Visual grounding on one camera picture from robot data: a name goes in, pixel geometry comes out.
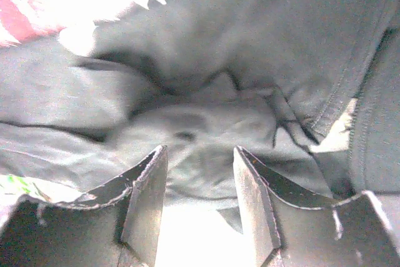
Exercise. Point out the magenta red t shirt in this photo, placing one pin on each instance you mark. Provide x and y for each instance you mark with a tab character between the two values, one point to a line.
25	19

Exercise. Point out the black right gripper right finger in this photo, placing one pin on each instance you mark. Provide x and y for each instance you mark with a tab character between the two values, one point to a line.
285	224

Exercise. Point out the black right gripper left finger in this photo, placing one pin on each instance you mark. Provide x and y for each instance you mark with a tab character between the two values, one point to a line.
114	224

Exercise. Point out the black t shirt flower print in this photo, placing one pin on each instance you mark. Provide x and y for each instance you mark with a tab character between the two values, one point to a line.
311	86

